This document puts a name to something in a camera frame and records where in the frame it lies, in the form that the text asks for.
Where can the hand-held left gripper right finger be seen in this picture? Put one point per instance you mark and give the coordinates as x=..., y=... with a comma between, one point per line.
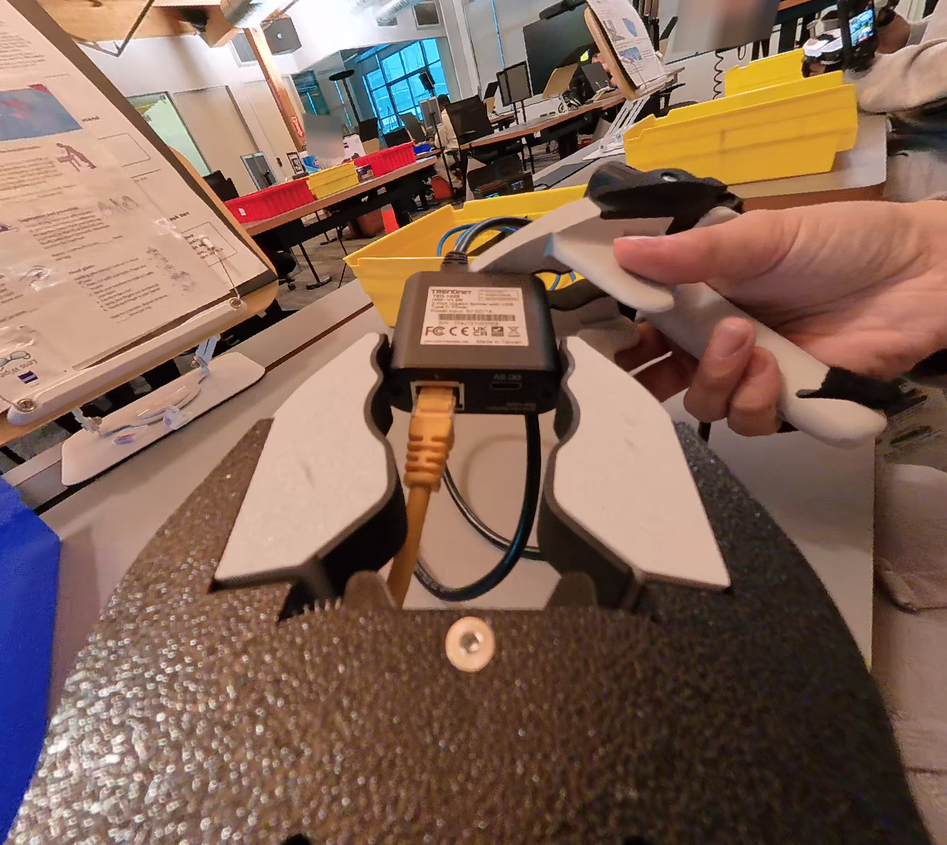
x=636, y=482

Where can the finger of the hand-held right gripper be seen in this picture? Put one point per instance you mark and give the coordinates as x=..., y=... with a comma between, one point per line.
x=533, y=246
x=607, y=331

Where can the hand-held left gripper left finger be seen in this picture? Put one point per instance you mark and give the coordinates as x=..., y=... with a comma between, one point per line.
x=311, y=475

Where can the black ethernet splitter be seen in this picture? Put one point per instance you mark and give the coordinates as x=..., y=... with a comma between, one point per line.
x=473, y=361

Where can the blue plastic bin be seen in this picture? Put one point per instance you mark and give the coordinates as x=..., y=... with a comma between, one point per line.
x=26, y=601

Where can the grey desk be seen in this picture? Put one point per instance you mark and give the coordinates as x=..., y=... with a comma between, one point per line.
x=814, y=490

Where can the person's right hand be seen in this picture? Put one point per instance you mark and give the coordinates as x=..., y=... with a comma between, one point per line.
x=814, y=268

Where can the red plastic bin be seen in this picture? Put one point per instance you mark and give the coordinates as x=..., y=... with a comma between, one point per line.
x=270, y=201
x=385, y=159

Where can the wooden document stand with sheet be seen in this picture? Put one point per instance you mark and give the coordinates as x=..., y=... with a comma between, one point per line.
x=614, y=24
x=111, y=231

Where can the large black screen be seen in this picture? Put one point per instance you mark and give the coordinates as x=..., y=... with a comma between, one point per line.
x=555, y=46

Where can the small yellow plastic bin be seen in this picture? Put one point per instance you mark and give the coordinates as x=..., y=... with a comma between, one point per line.
x=333, y=179

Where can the person's grey clothing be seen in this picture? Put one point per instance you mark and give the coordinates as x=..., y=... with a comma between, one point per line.
x=917, y=638

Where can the black loudspeaker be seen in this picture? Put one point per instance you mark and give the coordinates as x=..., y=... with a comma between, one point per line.
x=282, y=35

